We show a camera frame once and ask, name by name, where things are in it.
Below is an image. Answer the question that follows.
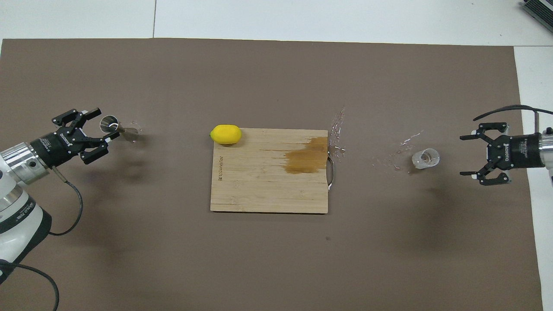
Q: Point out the brown table mat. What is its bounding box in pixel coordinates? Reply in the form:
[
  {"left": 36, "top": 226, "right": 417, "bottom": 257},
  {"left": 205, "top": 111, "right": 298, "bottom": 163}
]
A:
[{"left": 0, "top": 38, "right": 544, "bottom": 311}]

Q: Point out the wooden cutting board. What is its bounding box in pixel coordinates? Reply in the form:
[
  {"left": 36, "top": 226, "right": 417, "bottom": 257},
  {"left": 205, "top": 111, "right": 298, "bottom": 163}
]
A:
[{"left": 210, "top": 128, "right": 336, "bottom": 214}]

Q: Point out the clear plastic cup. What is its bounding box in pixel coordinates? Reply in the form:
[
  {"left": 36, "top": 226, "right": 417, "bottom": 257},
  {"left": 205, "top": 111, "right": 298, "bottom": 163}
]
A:
[{"left": 410, "top": 148, "right": 441, "bottom": 170}]

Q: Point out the yellow lemon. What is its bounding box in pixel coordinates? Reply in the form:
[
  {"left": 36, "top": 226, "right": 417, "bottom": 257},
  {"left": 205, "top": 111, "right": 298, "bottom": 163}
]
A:
[{"left": 210, "top": 124, "right": 242, "bottom": 145}]

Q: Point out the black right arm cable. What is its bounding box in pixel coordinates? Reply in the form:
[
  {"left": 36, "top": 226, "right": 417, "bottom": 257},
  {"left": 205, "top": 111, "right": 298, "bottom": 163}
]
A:
[{"left": 473, "top": 104, "right": 553, "bottom": 135}]

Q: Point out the grey ribbed device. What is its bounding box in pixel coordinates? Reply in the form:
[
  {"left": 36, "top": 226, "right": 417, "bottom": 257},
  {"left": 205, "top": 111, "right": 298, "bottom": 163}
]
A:
[{"left": 520, "top": 0, "right": 553, "bottom": 33}]

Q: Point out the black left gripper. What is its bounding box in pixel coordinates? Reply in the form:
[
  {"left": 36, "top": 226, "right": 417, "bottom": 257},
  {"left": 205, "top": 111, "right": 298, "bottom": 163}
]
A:
[{"left": 29, "top": 108, "right": 122, "bottom": 169}]

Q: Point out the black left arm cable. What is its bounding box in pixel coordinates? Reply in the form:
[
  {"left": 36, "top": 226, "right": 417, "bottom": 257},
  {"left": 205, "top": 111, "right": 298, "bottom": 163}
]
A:
[{"left": 0, "top": 167, "right": 84, "bottom": 311}]

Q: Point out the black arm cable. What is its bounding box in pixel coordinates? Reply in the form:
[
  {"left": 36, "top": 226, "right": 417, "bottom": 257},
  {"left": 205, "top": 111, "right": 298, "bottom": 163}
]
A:
[
  {"left": 473, "top": 104, "right": 553, "bottom": 135},
  {"left": 0, "top": 167, "right": 84, "bottom": 311}
]

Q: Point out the steel double jigger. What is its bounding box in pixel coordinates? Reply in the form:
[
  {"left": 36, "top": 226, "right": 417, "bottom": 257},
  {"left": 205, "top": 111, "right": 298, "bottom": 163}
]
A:
[{"left": 99, "top": 114, "right": 140, "bottom": 143}]

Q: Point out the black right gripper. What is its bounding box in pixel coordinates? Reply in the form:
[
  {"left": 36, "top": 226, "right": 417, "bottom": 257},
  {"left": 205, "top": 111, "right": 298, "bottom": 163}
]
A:
[{"left": 459, "top": 122, "right": 546, "bottom": 187}]

